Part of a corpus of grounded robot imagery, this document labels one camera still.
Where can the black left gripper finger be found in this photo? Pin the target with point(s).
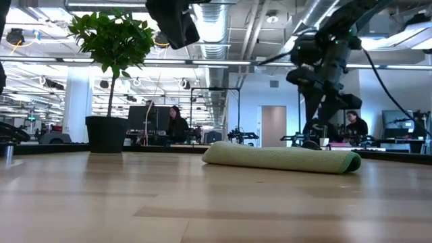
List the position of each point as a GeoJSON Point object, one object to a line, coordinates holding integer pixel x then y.
{"type": "Point", "coordinates": [191, 30]}
{"type": "Point", "coordinates": [168, 20]}

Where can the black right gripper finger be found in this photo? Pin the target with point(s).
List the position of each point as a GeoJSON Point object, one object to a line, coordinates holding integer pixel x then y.
{"type": "Point", "coordinates": [312, 106]}
{"type": "Point", "coordinates": [329, 113]}

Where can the mint green microfiber towel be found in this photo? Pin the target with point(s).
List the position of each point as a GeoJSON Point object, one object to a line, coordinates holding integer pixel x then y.
{"type": "Point", "coordinates": [280, 158]}

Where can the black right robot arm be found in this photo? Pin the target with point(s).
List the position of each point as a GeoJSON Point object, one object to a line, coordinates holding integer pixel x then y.
{"type": "Point", "coordinates": [334, 60]}

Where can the black background robot arm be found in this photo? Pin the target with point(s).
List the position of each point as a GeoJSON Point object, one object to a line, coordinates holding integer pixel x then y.
{"type": "Point", "coordinates": [240, 136]}

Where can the black ceiling device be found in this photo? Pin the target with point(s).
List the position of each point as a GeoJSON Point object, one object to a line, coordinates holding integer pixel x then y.
{"type": "Point", "coordinates": [159, 40]}
{"type": "Point", "coordinates": [15, 36]}

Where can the plain closed door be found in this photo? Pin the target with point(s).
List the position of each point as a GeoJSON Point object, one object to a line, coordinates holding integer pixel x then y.
{"type": "Point", "coordinates": [274, 128]}

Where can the green leafy indoor tree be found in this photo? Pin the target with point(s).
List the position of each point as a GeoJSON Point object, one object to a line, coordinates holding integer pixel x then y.
{"type": "Point", "coordinates": [114, 37]}

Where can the black computer monitor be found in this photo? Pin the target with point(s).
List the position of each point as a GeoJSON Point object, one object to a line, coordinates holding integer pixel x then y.
{"type": "Point", "coordinates": [398, 119]}
{"type": "Point", "coordinates": [145, 118]}

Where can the dark office desk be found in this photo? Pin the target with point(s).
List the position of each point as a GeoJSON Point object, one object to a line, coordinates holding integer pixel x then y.
{"type": "Point", "coordinates": [398, 141]}

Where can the white building column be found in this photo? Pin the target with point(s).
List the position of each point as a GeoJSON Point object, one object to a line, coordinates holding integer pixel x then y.
{"type": "Point", "coordinates": [78, 101]}

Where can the black plant pot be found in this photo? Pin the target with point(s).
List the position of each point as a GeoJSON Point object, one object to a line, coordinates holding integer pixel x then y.
{"type": "Point", "coordinates": [106, 133]}

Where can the grey rounded background machine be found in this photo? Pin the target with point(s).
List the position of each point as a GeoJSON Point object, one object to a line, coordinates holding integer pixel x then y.
{"type": "Point", "coordinates": [55, 139]}

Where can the black curved background object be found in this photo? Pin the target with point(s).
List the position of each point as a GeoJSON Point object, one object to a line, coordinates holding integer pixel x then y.
{"type": "Point", "coordinates": [13, 133]}

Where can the silver ceiling air duct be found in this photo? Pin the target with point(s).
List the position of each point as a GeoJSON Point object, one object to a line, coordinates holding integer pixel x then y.
{"type": "Point", "coordinates": [212, 30]}

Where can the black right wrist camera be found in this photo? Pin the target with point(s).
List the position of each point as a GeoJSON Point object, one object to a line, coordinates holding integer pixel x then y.
{"type": "Point", "coordinates": [300, 76]}

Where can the black table edge rail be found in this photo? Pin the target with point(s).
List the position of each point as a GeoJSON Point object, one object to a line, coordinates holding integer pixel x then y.
{"type": "Point", "coordinates": [50, 148]}

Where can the silver metal post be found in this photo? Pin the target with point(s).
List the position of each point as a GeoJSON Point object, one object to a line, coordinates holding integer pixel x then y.
{"type": "Point", "coordinates": [9, 153]}

